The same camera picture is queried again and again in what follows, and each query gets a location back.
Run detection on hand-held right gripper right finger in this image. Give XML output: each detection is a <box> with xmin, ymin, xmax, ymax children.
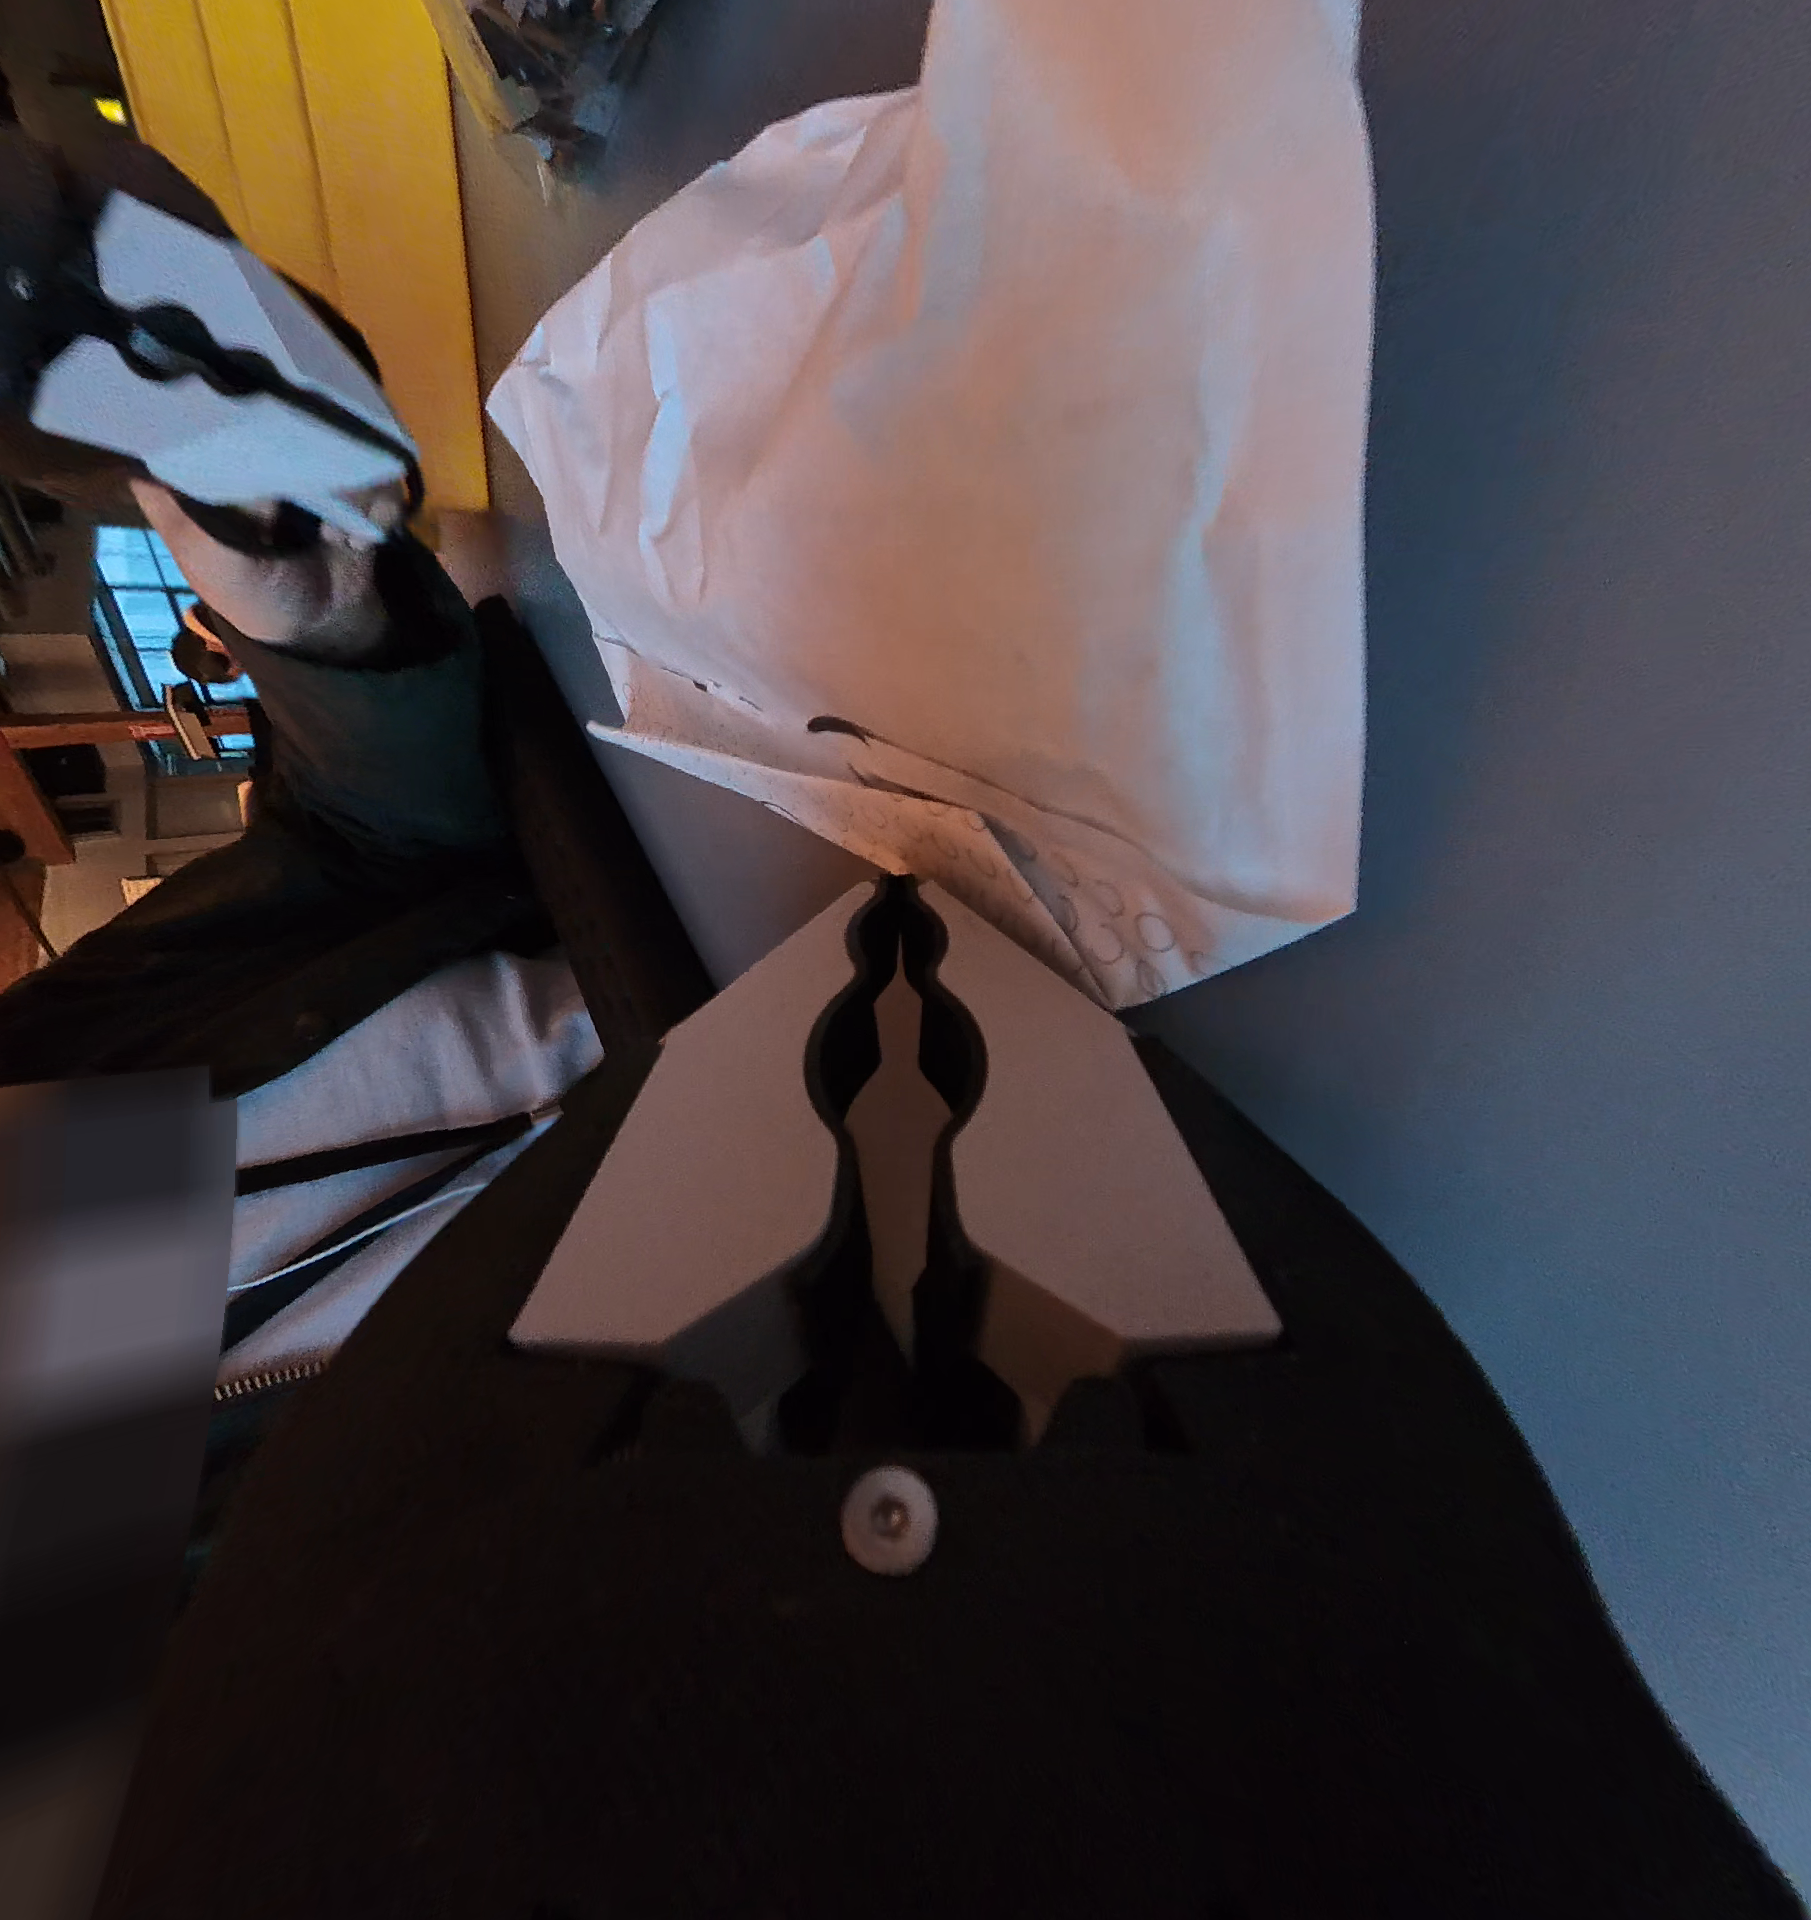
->
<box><xmin>902</xmin><ymin>879</ymin><xmax>1283</xmax><ymax>1458</ymax></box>

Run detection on yellow plastic bin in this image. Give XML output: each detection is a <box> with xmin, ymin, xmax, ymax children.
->
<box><xmin>104</xmin><ymin>0</ymin><xmax>489</xmax><ymax>520</ymax></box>

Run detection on black perforated chair armrest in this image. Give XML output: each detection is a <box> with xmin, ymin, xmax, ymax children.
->
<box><xmin>473</xmin><ymin>591</ymin><xmax>717</xmax><ymax>1073</ymax></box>

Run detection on person's light grey clothing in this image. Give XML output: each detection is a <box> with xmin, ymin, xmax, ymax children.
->
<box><xmin>229</xmin><ymin>946</ymin><xmax>605</xmax><ymax>1358</ymax></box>

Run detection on thin white cord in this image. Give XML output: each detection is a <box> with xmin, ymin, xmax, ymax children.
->
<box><xmin>229</xmin><ymin>1185</ymin><xmax>463</xmax><ymax>1293</ymax></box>

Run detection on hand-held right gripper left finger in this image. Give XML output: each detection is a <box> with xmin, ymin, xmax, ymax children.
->
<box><xmin>511</xmin><ymin>879</ymin><xmax>894</xmax><ymax>1458</ymax></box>

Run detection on large white paper bag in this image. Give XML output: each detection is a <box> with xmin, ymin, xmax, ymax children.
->
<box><xmin>489</xmin><ymin>0</ymin><xmax>1380</xmax><ymax>1357</ymax></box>

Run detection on window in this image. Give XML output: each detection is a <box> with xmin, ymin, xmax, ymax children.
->
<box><xmin>91</xmin><ymin>525</ymin><xmax>264</xmax><ymax>707</ymax></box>

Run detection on clear zip bag green seal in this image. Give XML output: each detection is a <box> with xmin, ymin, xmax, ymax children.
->
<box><xmin>455</xmin><ymin>0</ymin><xmax>662</xmax><ymax>185</ymax></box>

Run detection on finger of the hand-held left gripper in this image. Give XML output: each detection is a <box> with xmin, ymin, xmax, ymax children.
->
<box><xmin>24</xmin><ymin>334</ymin><xmax>408</xmax><ymax>545</ymax></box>
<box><xmin>91</xmin><ymin>185</ymin><xmax>424</xmax><ymax>471</ymax></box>

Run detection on person's left hand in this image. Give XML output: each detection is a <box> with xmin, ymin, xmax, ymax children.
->
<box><xmin>143</xmin><ymin>484</ymin><xmax>416</xmax><ymax>664</ymax></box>

